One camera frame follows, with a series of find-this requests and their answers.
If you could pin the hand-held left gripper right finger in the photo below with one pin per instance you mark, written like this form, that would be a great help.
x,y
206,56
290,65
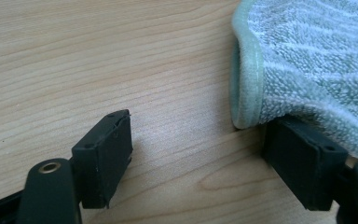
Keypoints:
x,y
304,168

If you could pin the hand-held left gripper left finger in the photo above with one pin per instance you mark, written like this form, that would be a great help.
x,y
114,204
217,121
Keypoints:
x,y
102,161

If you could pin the light green striped towel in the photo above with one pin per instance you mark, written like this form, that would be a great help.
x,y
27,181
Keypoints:
x,y
307,56

